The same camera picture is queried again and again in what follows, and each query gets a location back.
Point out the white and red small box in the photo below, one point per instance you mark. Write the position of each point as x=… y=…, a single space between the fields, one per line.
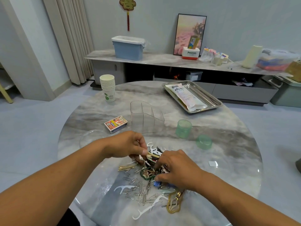
x=190 y=54

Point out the framed pink picture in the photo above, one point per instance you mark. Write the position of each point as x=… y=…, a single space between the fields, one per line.
x=183 y=30

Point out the metal tray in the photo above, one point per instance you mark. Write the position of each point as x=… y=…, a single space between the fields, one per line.
x=214 y=101

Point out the group of white paper cups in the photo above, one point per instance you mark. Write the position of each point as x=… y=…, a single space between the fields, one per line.
x=108 y=88

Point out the colourful small packet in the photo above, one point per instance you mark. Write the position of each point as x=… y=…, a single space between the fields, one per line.
x=225 y=56

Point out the beige curtain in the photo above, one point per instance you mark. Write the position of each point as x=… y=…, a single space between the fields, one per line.
x=70 y=37

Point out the cream paper roll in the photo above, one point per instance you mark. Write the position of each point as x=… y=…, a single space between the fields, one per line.
x=252 y=57

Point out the clear storage box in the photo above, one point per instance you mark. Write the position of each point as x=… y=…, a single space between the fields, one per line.
x=277 y=60

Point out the colourful matchbox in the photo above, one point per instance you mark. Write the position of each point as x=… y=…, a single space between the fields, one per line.
x=115 y=123

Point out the person's left hand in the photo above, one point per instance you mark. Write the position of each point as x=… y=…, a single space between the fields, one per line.
x=124 y=144

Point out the loose papers in cabinet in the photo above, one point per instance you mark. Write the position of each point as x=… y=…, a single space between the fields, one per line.
x=243 y=83

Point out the small colourful box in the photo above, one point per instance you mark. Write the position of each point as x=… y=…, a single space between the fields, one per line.
x=193 y=42

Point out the person's left forearm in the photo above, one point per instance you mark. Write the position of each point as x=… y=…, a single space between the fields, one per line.
x=47 y=190

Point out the clear bag of snacks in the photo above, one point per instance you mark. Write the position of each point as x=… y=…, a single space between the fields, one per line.
x=207 y=55

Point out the translucent green plastic cup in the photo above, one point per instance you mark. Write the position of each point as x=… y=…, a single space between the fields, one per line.
x=184 y=129

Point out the clear ribbed organizer box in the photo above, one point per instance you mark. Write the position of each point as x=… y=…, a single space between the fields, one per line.
x=146 y=115

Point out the white box in cabinet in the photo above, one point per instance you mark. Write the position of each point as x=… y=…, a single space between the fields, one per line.
x=193 y=76

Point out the clear round plastic bowl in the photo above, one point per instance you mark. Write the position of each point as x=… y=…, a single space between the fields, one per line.
x=89 y=138

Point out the pile of floss picks and clips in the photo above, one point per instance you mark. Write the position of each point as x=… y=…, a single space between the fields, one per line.
x=148 y=186

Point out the red gold wall hanging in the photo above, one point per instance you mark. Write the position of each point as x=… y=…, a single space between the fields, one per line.
x=127 y=4

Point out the grey cabinet with marble top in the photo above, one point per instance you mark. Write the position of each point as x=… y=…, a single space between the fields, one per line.
x=155 y=57

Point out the person's right forearm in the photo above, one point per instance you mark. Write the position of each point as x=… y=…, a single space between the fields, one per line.
x=249 y=204

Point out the cardboard box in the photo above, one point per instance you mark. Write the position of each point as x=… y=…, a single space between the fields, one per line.
x=295 y=72

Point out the grey green storage bin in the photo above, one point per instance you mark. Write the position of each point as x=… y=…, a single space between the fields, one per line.
x=286 y=93

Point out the blue storage box white lid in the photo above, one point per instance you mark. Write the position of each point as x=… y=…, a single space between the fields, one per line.
x=128 y=48

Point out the person's right hand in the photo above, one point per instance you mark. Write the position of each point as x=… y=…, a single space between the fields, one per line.
x=181 y=169

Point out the pale green plastic lid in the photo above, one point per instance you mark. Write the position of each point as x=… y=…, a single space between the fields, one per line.
x=204 y=141

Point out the clear printed plastic bag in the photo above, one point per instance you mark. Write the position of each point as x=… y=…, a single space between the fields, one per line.
x=188 y=97

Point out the trash bin with black bag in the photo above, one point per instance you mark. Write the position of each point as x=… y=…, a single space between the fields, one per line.
x=298 y=165

